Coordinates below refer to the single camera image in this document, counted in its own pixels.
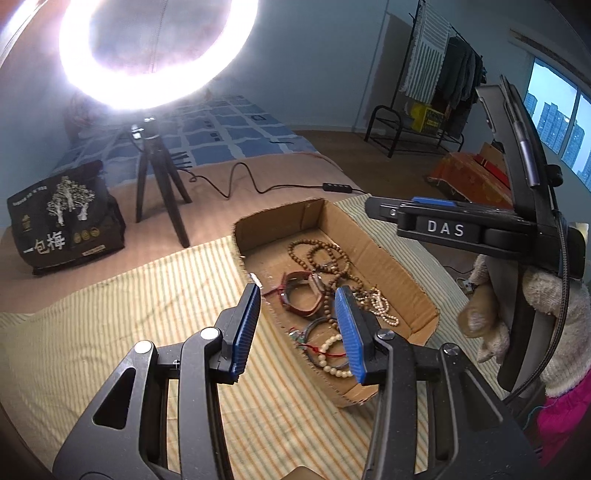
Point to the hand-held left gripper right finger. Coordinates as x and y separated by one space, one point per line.
353 337

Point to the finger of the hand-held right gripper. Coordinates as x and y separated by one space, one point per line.
434 201
383 210

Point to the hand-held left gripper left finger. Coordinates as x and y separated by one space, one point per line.
242 327

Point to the dark bangle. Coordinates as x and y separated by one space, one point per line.
310 328

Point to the rose gold wristwatch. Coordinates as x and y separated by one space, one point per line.
300 304

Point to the cardboard box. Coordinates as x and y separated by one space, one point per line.
392 277

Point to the person's right hand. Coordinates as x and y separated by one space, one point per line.
485 318

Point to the cardboard sheet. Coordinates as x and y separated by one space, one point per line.
491 159

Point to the yellow box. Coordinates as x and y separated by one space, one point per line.
425 115

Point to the black shoe rack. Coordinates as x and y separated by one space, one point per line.
376 122

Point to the yellow striped cloth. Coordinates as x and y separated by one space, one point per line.
138 300

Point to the tan mattress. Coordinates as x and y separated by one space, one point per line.
217 217

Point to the dark hanging clothes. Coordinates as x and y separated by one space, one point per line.
461 74

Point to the striped towel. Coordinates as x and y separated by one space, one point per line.
429 55

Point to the beige cloth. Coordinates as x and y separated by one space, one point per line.
302 474

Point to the black clothes rack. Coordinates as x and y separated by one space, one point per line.
408 46

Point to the black tripod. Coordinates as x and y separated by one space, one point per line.
159 184

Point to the blue patterned bed sheet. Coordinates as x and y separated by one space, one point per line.
221 134

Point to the black snack bag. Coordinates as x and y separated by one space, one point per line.
46 230

